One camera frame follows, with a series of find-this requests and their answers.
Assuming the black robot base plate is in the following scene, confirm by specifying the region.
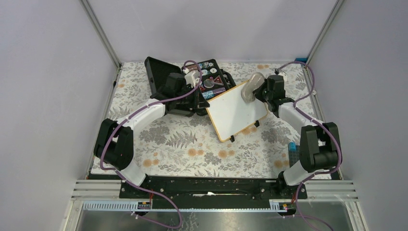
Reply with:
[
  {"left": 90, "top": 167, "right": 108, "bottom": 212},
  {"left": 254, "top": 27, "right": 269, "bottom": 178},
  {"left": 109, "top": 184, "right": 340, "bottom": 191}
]
[{"left": 119, "top": 174, "right": 308, "bottom": 209}]

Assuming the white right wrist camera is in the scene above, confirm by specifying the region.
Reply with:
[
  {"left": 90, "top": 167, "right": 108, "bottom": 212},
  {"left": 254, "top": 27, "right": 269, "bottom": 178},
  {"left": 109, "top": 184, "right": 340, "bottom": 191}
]
[{"left": 274, "top": 68, "right": 287, "bottom": 77}]

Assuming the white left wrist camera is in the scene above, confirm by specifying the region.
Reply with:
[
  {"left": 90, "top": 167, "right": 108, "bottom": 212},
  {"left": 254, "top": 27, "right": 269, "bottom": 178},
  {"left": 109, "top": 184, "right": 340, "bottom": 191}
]
[{"left": 183, "top": 69, "right": 201, "bottom": 88}]

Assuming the silver round dealer button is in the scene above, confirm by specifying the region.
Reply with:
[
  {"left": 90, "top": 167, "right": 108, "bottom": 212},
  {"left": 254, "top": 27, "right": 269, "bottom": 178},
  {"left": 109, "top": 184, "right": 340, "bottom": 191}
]
[{"left": 203, "top": 79, "right": 215, "bottom": 89}]

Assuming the red triangle card marker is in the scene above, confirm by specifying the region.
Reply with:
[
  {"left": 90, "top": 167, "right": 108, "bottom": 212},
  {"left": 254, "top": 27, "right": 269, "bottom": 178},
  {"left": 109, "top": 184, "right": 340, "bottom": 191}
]
[{"left": 213, "top": 76, "right": 223, "bottom": 86}]

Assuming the blue corner bracket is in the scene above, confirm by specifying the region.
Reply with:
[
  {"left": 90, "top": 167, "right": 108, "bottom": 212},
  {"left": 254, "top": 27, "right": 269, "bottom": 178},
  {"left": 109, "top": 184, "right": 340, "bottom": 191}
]
[{"left": 295, "top": 58, "right": 308, "bottom": 63}]

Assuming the black poker chip case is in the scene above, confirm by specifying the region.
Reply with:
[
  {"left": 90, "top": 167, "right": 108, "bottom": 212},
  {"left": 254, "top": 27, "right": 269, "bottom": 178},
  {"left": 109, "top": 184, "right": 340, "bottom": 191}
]
[{"left": 144, "top": 57, "right": 236, "bottom": 117}]

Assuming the yellow framed whiteboard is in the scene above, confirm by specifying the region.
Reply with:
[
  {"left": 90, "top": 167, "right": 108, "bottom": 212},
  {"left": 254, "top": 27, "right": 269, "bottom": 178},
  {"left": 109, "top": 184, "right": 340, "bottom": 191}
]
[{"left": 206, "top": 81, "right": 269, "bottom": 142}]

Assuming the light blue lego brick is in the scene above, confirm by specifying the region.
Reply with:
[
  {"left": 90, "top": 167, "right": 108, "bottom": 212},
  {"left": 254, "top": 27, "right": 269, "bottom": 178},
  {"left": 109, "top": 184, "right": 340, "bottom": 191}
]
[{"left": 288, "top": 142, "right": 300, "bottom": 153}]

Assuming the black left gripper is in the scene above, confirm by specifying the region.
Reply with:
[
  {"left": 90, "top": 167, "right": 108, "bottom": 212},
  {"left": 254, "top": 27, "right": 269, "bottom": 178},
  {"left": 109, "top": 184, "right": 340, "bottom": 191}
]
[{"left": 175, "top": 84, "right": 209, "bottom": 109}]

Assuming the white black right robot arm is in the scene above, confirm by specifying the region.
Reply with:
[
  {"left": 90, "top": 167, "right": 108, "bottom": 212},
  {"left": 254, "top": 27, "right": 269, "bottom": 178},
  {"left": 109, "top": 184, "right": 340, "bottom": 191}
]
[{"left": 243, "top": 73, "right": 342, "bottom": 198}]

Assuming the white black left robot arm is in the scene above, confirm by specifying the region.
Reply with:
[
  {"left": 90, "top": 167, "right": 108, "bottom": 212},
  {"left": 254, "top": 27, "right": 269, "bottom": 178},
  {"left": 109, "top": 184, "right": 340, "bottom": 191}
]
[{"left": 94, "top": 71, "right": 203, "bottom": 198}]

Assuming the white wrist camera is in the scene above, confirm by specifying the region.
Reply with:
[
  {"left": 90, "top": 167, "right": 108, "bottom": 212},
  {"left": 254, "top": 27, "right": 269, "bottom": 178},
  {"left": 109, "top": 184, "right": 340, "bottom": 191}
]
[
  {"left": 274, "top": 68, "right": 287, "bottom": 77},
  {"left": 183, "top": 69, "right": 201, "bottom": 88}
]

